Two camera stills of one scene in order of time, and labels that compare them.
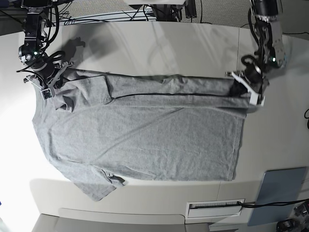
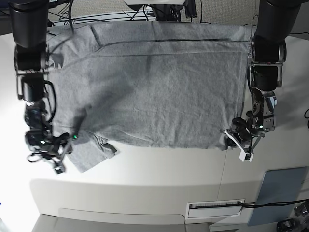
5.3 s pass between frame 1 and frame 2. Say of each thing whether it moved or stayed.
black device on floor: stayed
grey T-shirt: moved
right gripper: moved
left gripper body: moved
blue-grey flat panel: stayed
